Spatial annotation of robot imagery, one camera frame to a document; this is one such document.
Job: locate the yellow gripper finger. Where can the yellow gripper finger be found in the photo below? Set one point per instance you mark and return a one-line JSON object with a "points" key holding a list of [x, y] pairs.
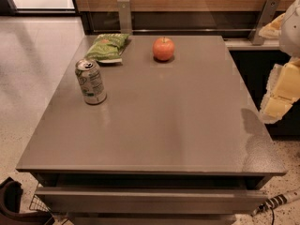
{"points": [[272, 29], [282, 91]]}

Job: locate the silver 7up soda can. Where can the silver 7up soda can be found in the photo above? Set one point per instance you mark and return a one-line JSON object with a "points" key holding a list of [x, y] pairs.
{"points": [[89, 77]]}

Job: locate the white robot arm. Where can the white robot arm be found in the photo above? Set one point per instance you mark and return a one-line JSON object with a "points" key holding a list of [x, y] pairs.
{"points": [[289, 35]]}

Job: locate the red apple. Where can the red apple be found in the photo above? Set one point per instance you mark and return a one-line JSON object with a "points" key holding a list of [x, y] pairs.
{"points": [[163, 49]]}

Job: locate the grey table with drawers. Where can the grey table with drawers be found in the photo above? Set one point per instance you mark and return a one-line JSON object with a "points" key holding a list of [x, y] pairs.
{"points": [[179, 143]]}

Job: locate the green chip bag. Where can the green chip bag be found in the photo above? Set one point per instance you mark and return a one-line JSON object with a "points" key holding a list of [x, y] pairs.
{"points": [[107, 48]]}

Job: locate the dark brown chair base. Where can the dark brown chair base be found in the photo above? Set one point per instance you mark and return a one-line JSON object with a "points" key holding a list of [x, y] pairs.
{"points": [[10, 203]]}

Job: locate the right metal wall bracket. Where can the right metal wall bracket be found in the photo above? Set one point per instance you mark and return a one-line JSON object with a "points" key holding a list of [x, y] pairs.
{"points": [[266, 16]]}

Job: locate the metal wall bracket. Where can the metal wall bracket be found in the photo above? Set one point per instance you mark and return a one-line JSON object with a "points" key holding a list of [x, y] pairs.
{"points": [[266, 16], [124, 13]]}

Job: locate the left metal wall bracket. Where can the left metal wall bracket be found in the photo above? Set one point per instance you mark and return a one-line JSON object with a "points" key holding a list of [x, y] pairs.
{"points": [[124, 13]]}

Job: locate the wire basket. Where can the wire basket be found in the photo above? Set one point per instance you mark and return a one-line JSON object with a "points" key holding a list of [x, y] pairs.
{"points": [[37, 204]]}

